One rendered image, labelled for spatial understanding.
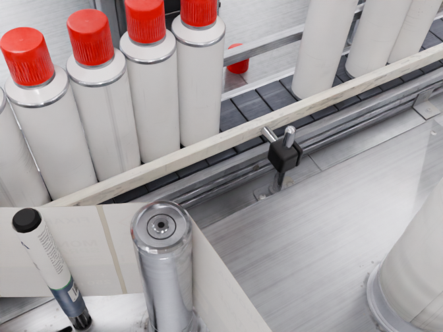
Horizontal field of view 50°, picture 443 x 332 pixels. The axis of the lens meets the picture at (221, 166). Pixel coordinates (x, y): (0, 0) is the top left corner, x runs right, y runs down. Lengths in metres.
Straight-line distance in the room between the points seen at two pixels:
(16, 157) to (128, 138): 0.10
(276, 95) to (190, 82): 0.18
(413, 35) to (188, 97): 0.33
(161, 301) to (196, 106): 0.23
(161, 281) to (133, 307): 0.16
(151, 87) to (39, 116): 0.10
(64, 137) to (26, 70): 0.08
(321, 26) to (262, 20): 0.30
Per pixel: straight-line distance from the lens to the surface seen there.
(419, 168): 0.61
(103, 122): 0.45
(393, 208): 0.57
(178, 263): 0.31
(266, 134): 0.55
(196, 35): 0.45
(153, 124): 0.49
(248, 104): 0.62
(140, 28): 0.43
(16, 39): 0.41
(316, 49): 0.58
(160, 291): 0.34
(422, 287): 0.42
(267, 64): 0.76
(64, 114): 0.43
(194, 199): 0.57
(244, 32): 0.82
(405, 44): 0.70
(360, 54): 0.66
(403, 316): 0.46
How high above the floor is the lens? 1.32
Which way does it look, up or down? 53 degrees down
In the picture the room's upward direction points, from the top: 4 degrees clockwise
